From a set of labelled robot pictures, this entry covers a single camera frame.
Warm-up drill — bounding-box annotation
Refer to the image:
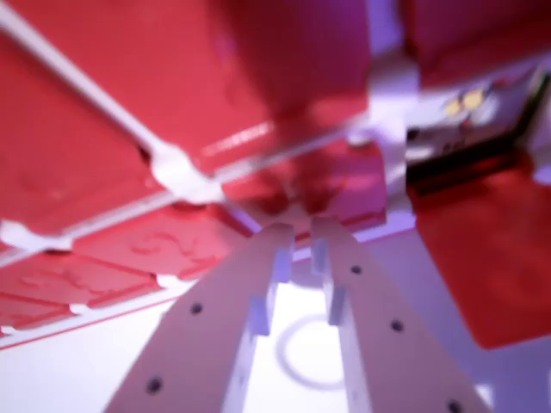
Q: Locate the red board flap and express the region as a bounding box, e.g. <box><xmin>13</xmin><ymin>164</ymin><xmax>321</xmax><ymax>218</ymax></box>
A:
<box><xmin>407</xmin><ymin>152</ymin><xmax>551</xmax><ymax>350</ymax></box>
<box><xmin>221</xmin><ymin>140</ymin><xmax>388</xmax><ymax>242</ymax></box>

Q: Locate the red and white game board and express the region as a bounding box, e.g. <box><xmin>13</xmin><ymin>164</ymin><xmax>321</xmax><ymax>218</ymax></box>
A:
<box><xmin>0</xmin><ymin>0</ymin><xmax>551</xmax><ymax>352</ymax></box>

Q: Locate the picture card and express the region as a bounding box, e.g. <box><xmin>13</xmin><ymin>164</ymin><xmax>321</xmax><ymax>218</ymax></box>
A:
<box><xmin>406</xmin><ymin>71</ymin><xmax>551</xmax><ymax>184</ymax></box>

